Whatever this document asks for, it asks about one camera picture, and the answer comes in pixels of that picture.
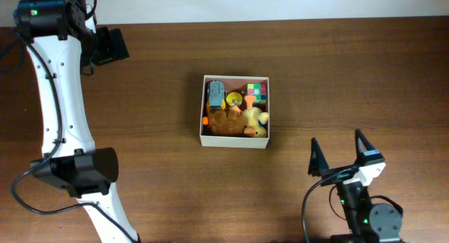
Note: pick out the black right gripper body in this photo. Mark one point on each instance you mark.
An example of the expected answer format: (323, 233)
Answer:
(349, 193)

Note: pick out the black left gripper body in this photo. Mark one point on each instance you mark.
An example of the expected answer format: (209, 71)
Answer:
(100, 47)

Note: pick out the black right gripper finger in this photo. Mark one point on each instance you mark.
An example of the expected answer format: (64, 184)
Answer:
(366, 153)
(318, 165)

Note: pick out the yellow plush duck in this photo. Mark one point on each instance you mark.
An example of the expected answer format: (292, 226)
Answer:
(256, 118)

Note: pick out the colourful puzzle cube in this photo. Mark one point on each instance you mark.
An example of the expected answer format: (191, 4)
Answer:
(259, 91)

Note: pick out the wooden yellow rattle drum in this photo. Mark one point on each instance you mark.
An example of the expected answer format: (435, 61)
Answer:
(234, 99)

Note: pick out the brown plush toy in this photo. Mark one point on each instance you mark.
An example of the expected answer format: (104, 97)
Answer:
(225, 122)

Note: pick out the white box pink interior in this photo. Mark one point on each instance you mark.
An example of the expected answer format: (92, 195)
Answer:
(231, 84)

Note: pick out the yellow grey toy truck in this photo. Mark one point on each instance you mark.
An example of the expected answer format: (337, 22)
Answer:
(216, 94)

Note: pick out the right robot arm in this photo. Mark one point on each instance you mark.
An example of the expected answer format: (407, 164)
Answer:
(369, 218)

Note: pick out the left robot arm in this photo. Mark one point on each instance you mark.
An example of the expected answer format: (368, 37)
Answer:
(62, 39)

